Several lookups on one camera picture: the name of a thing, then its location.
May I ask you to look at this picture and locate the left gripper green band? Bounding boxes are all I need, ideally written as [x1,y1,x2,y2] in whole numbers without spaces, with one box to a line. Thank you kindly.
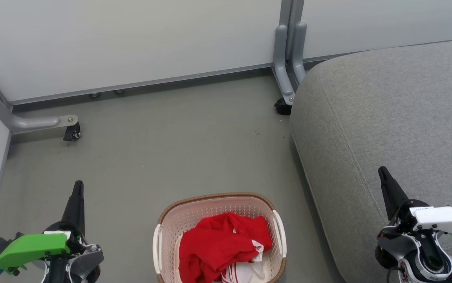
[0,180,87,272]

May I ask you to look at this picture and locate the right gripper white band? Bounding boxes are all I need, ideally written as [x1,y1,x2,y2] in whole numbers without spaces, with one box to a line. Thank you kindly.
[378,166,452,236]

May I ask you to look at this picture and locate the red shirt white trim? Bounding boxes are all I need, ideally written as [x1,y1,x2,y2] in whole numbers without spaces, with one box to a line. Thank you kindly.
[178,212,273,283]

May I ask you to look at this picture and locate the red garment white stripes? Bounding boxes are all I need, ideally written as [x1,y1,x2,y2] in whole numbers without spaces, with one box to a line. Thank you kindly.
[221,240,272,283]

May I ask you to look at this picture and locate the grey fabric sofa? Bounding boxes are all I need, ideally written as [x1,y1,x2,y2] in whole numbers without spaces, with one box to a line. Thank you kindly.
[290,37,452,283]

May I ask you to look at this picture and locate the black caster wheel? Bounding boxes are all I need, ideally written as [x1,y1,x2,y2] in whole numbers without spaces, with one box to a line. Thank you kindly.
[274,97,292,116]
[63,122,82,142]

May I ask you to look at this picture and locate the grey curved partition leg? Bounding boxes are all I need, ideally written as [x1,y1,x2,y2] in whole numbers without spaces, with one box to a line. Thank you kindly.
[272,24,295,106]
[292,22,308,85]
[0,87,79,134]

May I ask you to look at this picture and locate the grey partition bottom rail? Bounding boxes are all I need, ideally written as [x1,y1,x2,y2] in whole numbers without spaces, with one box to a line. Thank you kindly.
[302,37,452,62]
[9,63,275,107]

